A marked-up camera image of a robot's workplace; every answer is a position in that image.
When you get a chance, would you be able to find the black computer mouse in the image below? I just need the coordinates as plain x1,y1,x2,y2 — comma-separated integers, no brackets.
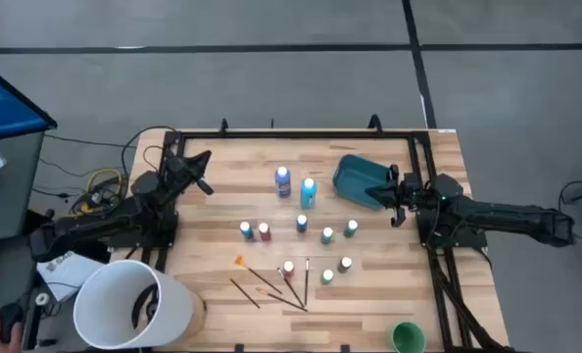
0,302,25,344

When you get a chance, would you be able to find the black aluminium table frame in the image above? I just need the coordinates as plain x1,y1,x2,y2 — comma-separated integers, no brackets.
123,127,517,353

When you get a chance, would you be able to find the green plastic cup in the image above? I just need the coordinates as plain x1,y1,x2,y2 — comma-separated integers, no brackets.
387,321,427,353

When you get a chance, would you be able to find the white paper sheet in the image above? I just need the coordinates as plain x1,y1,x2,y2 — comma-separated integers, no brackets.
35,249,107,303

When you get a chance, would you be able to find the large light blue paint bottle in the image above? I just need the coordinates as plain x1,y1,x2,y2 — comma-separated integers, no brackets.
299,176,318,211

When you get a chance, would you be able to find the black curved object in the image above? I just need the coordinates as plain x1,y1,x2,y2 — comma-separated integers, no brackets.
131,282,160,330

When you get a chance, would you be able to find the monitor with blue screen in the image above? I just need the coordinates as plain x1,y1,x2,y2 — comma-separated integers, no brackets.
0,58,59,144

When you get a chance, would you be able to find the teal plastic bin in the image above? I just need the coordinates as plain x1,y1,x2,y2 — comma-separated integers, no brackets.
331,154,395,212

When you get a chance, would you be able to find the orange bristle black paintbrush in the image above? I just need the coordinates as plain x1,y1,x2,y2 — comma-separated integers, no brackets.
234,254,283,295

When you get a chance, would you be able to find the large purple paint bottle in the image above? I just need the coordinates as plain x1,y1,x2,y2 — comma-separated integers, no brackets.
273,165,293,200

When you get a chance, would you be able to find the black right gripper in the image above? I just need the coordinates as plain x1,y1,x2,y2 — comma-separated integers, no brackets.
365,165,428,227

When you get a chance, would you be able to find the white plastic bucket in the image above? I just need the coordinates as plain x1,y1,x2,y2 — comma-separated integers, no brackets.
73,259,208,351

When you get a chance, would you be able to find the yellow cable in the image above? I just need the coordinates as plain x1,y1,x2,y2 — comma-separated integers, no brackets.
70,167,125,217

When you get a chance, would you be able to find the grey cabinet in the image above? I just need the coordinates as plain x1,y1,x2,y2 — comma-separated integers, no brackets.
0,130,46,244

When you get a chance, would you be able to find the black cable bundle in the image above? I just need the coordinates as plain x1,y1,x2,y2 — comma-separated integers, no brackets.
68,176,130,220

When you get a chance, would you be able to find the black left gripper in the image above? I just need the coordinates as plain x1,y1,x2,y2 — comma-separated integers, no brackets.
161,150,215,196

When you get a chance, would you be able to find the copper ferrule black paintbrush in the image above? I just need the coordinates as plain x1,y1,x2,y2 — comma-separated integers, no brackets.
255,286,310,314

